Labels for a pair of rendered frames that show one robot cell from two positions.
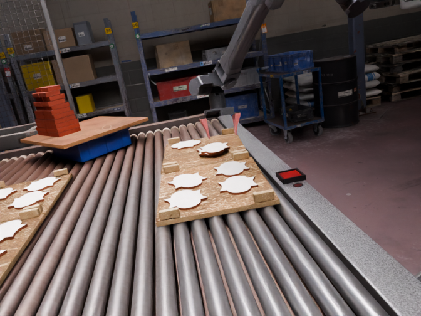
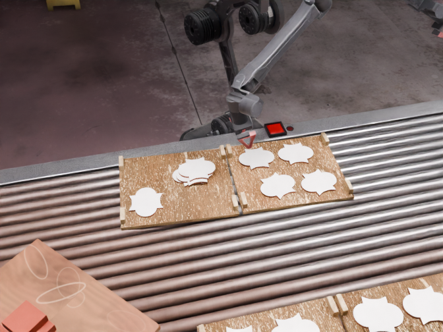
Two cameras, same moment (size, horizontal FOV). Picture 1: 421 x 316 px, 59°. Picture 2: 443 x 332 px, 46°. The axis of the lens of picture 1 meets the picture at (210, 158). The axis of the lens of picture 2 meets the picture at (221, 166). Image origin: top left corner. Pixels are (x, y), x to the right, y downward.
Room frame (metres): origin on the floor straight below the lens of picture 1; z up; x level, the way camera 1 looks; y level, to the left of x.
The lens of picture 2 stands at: (1.59, 1.39, 2.31)
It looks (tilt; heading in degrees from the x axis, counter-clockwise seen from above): 43 degrees down; 262
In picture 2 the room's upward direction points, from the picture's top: straight up
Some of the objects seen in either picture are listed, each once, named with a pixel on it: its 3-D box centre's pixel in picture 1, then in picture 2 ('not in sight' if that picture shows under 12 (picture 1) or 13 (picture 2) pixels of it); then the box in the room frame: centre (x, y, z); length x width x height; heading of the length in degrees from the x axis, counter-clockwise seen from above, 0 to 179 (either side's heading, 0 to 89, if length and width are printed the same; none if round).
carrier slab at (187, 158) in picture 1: (203, 151); (176, 186); (1.55, 0.03, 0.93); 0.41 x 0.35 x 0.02; 1
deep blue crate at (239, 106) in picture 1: (240, 105); not in sight; (5.81, -0.61, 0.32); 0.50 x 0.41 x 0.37; 92
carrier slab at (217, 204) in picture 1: (212, 185); (286, 172); (1.13, 0.01, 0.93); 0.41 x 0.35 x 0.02; 2
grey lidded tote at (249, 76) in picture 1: (241, 76); not in sight; (5.77, -0.68, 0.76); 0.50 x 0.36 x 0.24; 102
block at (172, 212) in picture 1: (169, 213); (348, 186); (0.93, 0.14, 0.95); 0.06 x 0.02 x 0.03; 92
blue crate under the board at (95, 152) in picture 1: (91, 142); not in sight; (1.94, 0.61, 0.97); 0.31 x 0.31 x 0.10; 45
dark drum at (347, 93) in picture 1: (335, 91); not in sight; (4.99, -1.83, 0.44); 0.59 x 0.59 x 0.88
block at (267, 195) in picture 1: (264, 195); (325, 139); (0.94, -0.13, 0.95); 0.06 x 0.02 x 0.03; 92
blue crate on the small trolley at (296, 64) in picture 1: (289, 61); not in sight; (4.71, -1.18, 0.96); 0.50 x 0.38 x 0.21; 21
